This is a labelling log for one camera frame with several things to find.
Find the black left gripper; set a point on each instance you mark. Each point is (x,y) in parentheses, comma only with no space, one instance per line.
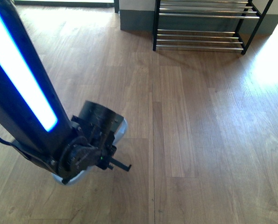
(95,127)

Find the light blue slipper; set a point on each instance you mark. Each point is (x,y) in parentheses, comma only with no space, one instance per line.
(117,137)

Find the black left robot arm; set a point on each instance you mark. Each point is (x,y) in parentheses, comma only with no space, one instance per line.
(32,113)

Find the black metal shoe rack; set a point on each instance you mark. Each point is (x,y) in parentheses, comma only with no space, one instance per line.
(210,25)

